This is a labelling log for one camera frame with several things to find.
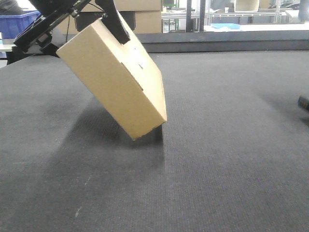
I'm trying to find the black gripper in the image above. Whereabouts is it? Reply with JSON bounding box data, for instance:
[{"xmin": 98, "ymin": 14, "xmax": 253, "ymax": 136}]
[{"xmin": 14, "ymin": 0, "xmax": 130, "ymax": 52}]

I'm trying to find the small brown cardboard package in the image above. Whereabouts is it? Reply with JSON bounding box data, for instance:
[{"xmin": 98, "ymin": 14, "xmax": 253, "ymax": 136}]
[{"xmin": 56, "ymin": 19, "xmax": 167, "ymax": 140}]

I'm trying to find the orange black barcode scanner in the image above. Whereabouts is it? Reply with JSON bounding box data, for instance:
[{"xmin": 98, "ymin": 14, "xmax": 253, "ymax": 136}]
[{"xmin": 297, "ymin": 96, "xmax": 309, "ymax": 111}]

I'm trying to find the large brown cardboard box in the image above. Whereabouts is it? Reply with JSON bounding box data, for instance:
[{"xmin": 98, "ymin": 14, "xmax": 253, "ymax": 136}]
[{"xmin": 57, "ymin": 0, "xmax": 162, "ymax": 34}]

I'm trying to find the blue plastic crate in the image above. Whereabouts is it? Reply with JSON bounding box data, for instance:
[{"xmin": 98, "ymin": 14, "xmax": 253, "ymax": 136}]
[{"xmin": 0, "ymin": 11, "xmax": 40, "ymax": 39}]

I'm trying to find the black bag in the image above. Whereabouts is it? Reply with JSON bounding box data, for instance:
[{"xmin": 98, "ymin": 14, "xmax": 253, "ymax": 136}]
[{"xmin": 0, "ymin": 0, "xmax": 24, "ymax": 15}]

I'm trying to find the blue plastic tray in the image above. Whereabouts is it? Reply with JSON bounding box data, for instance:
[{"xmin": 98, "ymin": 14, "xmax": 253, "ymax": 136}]
[{"xmin": 211, "ymin": 23, "xmax": 240, "ymax": 30}]

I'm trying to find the white rectangular bin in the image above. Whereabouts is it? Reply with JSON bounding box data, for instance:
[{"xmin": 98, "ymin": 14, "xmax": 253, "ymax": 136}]
[{"xmin": 234, "ymin": 0, "xmax": 260, "ymax": 13}]

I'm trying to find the black table edge rail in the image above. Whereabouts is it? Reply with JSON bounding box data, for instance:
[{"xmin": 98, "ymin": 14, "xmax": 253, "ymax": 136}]
[{"xmin": 137, "ymin": 30, "xmax": 309, "ymax": 53}]

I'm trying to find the black vertical post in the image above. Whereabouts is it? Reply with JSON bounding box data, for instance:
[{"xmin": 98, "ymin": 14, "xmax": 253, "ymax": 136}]
[{"xmin": 185, "ymin": 0, "xmax": 193, "ymax": 33}]

